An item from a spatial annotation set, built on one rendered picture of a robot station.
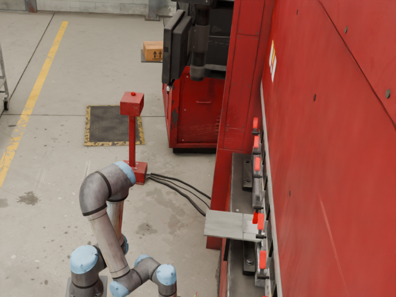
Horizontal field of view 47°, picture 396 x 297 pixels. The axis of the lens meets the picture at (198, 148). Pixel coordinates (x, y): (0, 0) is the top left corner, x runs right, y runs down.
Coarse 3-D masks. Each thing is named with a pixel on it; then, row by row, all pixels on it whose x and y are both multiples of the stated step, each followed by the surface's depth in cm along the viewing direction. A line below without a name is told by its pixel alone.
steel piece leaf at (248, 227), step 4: (244, 220) 218; (244, 224) 215; (248, 224) 216; (252, 224) 216; (256, 224) 216; (244, 228) 213; (248, 228) 213; (252, 228) 213; (256, 228) 214; (248, 232) 211; (252, 232) 211; (256, 232) 211
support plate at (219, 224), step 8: (208, 216) 218; (216, 216) 219; (224, 216) 219; (232, 216) 220; (240, 216) 220; (248, 216) 221; (208, 224) 214; (216, 224) 214; (224, 224) 215; (232, 224) 215; (240, 224) 215; (208, 232) 209; (216, 232) 209; (224, 232) 210; (232, 232) 210; (240, 232) 211; (248, 240) 207; (256, 240) 207
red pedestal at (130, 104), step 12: (132, 96) 369; (120, 108) 363; (132, 108) 362; (132, 120) 377; (132, 132) 383; (132, 144) 389; (132, 156) 395; (132, 168) 400; (144, 168) 403; (144, 180) 405
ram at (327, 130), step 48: (288, 0) 186; (288, 48) 171; (336, 48) 99; (288, 96) 158; (336, 96) 94; (288, 144) 147; (336, 144) 90; (384, 144) 65; (288, 192) 138; (336, 192) 87; (384, 192) 63; (288, 240) 130; (336, 240) 83; (384, 240) 62; (288, 288) 122; (336, 288) 80; (384, 288) 60
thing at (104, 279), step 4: (100, 276) 211; (104, 276) 211; (68, 280) 207; (104, 280) 209; (68, 284) 205; (104, 284) 207; (68, 288) 203; (104, 288) 205; (68, 292) 202; (104, 292) 203; (68, 296) 200; (104, 296) 201
